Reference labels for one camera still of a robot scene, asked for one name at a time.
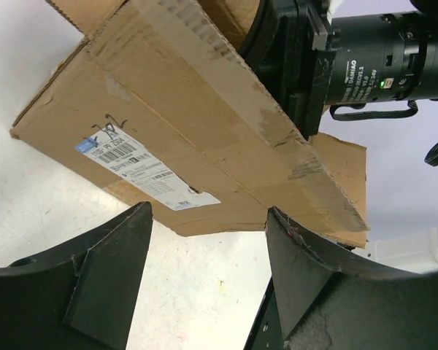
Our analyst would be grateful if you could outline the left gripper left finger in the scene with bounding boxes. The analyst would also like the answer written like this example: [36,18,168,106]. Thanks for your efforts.
[0,202,153,349]

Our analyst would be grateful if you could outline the brown cardboard express box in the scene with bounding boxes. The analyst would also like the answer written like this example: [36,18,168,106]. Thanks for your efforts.
[11,1,367,247]

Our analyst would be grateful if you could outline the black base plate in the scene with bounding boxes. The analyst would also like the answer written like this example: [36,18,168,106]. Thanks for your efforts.
[244,279,284,350]

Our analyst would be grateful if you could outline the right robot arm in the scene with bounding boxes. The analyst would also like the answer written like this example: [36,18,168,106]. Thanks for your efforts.
[239,1,438,273]

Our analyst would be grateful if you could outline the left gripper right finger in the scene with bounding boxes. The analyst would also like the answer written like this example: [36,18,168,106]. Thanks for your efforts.
[265,207,438,349]

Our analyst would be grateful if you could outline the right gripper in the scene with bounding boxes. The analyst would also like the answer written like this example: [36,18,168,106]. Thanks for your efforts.
[239,1,338,139]

